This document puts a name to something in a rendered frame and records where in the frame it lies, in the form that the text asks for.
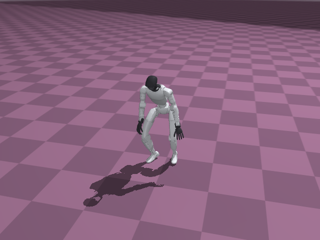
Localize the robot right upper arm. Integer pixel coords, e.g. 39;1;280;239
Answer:
140;85;147;108

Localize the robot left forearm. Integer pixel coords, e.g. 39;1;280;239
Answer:
172;105;180;126

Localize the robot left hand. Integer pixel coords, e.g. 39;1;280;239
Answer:
174;123;184;140

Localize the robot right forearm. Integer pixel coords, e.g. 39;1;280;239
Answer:
138;102;145;121

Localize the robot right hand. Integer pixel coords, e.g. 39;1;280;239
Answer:
136;118;144;135

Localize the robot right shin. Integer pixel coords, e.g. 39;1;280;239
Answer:
141;138;156;155

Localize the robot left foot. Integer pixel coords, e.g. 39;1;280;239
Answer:
171;152;178;164

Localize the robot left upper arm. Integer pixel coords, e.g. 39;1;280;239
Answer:
163;87;177;112

